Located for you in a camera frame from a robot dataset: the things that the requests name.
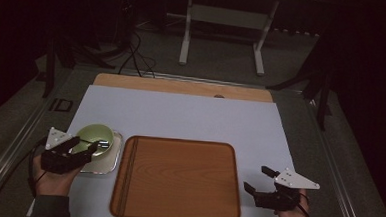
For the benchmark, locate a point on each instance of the person's left hand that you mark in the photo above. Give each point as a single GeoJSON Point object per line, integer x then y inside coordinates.
{"type": "Point", "coordinates": [53, 183]}

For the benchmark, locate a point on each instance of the black stand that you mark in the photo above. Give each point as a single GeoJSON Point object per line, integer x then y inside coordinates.
{"type": "Point", "coordinates": [322, 95]}
{"type": "Point", "coordinates": [49, 71]}

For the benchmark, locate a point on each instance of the black floor bracket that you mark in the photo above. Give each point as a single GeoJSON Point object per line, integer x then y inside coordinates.
{"type": "Point", "coordinates": [61, 105]}

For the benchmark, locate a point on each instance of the green ceramic bowl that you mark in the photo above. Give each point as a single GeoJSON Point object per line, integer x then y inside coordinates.
{"type": "Point", "coordinates": [96, 131]}

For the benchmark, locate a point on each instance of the white table mat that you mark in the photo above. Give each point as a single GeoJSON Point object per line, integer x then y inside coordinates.
{"type": "Point", "coordinates": [180, 118]}

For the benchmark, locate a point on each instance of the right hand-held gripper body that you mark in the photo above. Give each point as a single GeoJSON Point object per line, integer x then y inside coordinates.
{"type": "Point", "coordinates": [276, 199]}

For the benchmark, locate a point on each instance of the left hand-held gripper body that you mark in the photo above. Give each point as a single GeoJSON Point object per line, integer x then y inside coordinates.
{"type": "Point", "coordinates": [58, 161]}

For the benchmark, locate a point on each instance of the brown wooden tray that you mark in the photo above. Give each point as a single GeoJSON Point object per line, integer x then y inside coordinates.
{"type": "Point", "coordinates": [183, 181]}

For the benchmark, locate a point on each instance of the black equipment rack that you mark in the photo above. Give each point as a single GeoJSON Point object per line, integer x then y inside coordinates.
{"type": "Point", "coordinates": [125, 15]}

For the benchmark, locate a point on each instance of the metal floor rail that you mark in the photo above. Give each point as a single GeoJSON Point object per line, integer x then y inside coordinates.
{"type": "Point", "coordinates": [199, 79]}
{"type": "Point", "coordinates": [337, 179]}
{"type": "Point", "coordinates": [8, 159]}

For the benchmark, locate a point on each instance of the person's right hand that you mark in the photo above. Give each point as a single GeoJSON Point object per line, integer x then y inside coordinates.
{"type": "Point", "coordinates": [293, 216]}

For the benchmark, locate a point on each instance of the white metal stand frame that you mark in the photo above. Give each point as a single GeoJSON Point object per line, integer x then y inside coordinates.
{"type": "Point", "coordinates": [226, 16]}

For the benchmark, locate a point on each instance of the small metal tray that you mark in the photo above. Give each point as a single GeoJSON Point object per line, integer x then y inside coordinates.
{"type": "Point", "coordinates": [106, 165]}

